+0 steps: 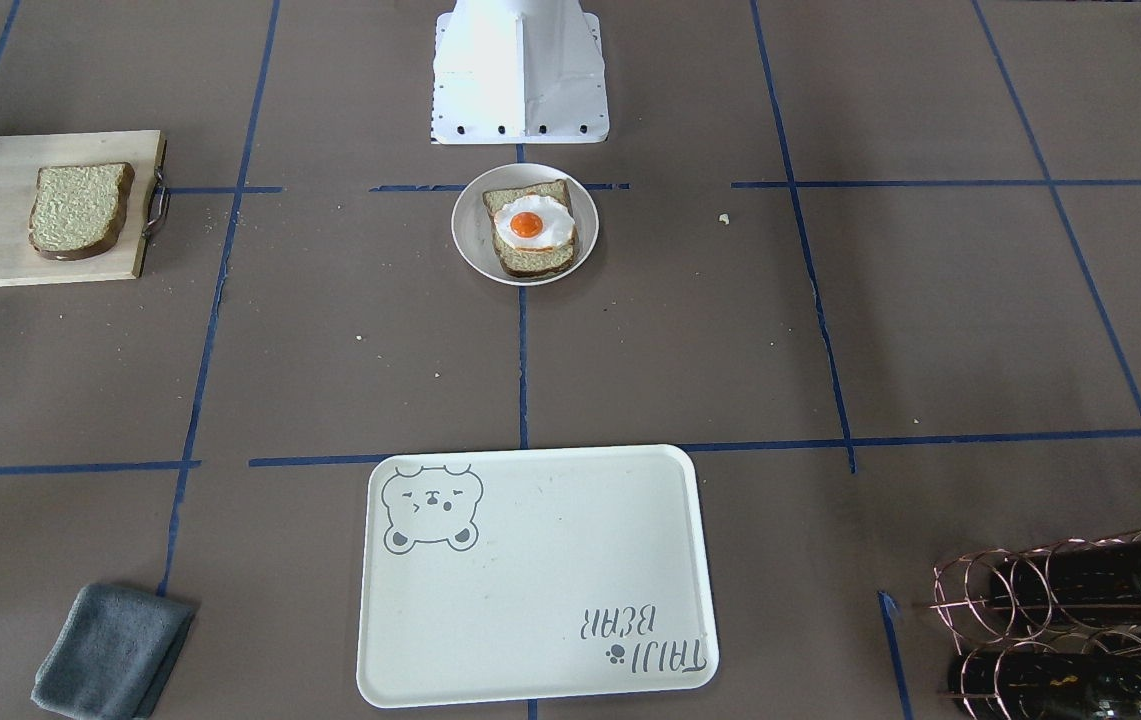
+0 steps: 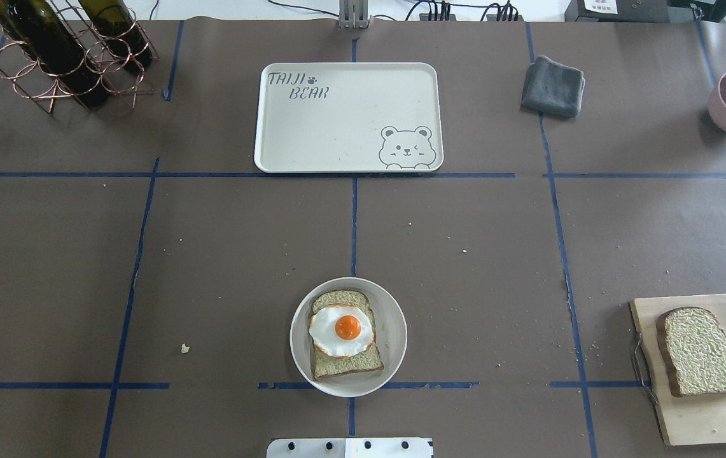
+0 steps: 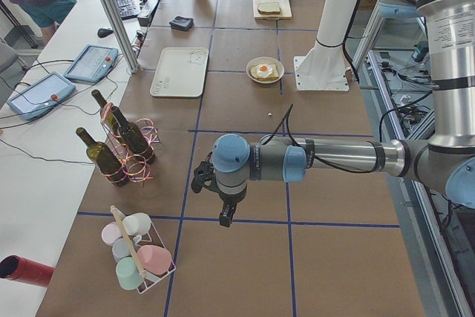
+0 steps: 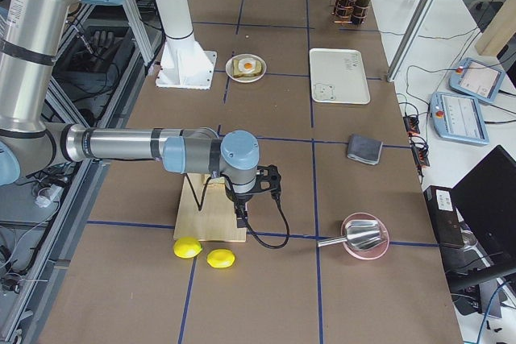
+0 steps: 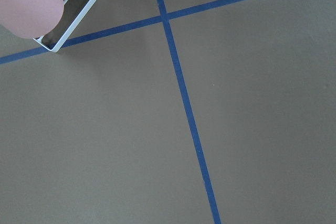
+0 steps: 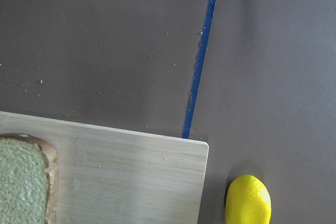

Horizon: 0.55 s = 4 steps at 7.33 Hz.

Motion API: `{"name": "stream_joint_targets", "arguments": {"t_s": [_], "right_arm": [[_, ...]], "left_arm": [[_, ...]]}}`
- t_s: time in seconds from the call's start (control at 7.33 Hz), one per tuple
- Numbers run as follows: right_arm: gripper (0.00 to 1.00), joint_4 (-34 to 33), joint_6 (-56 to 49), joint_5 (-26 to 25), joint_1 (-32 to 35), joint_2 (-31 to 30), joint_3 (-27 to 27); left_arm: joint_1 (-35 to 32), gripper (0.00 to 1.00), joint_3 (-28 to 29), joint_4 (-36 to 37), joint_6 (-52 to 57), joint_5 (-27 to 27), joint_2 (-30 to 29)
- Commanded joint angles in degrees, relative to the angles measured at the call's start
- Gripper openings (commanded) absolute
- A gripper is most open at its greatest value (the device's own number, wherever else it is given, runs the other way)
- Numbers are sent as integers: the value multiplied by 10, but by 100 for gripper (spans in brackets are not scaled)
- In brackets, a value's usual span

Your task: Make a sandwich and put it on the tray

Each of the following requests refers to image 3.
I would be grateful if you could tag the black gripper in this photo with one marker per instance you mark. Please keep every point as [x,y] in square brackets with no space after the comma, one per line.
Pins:
[228,202]

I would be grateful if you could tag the bread slice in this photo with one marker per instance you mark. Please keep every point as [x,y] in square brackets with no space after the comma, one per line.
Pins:
[269,8]
[275,74]

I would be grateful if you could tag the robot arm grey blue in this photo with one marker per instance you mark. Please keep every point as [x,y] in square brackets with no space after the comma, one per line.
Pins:
[444,163]

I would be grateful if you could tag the cream bear serving tray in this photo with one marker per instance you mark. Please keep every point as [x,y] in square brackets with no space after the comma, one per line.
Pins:
[180,72]

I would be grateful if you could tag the white cup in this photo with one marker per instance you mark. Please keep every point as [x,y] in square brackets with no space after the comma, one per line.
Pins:
[137,224]

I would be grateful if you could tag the pink cup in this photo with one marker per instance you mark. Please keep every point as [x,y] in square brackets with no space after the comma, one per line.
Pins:
[155,259]

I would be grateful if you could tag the green wine bottle middle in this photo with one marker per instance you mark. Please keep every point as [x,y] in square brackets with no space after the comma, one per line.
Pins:
[133,137]

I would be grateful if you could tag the green wine bottle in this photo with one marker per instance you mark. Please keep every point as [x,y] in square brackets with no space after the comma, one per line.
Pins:
[133,137]
[106,161]
[102,105]

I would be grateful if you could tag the grey blue cup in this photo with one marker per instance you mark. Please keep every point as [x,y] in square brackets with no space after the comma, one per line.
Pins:
[120,250]

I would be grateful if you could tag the lilac cup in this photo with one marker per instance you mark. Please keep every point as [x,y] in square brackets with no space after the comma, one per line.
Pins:
[111,233]

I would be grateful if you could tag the green wine bottle front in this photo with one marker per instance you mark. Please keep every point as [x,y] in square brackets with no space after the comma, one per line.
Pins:
[106,161]

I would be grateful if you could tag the mint green cup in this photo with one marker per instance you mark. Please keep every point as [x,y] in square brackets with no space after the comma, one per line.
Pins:
[127,274]

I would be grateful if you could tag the green wine bottle back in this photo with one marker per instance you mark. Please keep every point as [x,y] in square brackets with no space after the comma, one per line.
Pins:
[102,105]

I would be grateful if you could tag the white round bowl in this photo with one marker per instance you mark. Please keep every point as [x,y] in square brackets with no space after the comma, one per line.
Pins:
[264,59]

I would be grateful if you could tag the fried egg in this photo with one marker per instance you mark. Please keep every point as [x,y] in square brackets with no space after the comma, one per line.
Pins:
[263,71]

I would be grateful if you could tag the grey folded cloth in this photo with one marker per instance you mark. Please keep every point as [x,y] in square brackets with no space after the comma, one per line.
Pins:
[181,23]

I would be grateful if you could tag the blue tablet far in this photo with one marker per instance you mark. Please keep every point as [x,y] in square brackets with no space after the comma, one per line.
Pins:
[92,64]

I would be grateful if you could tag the blue tablet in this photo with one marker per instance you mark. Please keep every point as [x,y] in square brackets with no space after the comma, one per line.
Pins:
[92,64]
[41,97]

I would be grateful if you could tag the blue tablet near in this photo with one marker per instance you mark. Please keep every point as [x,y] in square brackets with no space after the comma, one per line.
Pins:
[41,97]

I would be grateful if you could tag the black computer mouse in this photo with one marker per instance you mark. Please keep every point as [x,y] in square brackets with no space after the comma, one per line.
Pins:
[104,32]

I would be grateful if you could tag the red cylinder tube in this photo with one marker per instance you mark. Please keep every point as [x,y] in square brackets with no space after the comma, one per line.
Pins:
[16,268]

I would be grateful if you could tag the wooden cutting board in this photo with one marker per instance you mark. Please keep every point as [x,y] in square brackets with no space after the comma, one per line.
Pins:
[286,12]

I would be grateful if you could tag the black keyboard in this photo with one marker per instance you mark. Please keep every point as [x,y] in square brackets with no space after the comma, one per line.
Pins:
[128,9]

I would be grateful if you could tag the white wire cup rack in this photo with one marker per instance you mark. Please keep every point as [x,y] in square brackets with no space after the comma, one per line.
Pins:
[134,243]

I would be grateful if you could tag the copper wire bottle rack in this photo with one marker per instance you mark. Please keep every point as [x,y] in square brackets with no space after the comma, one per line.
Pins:
[134,167]

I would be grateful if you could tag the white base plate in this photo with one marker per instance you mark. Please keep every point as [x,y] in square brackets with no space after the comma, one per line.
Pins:
[322,69]

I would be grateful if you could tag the aluminium frame post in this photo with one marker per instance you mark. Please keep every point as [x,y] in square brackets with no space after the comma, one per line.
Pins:
[118,27]

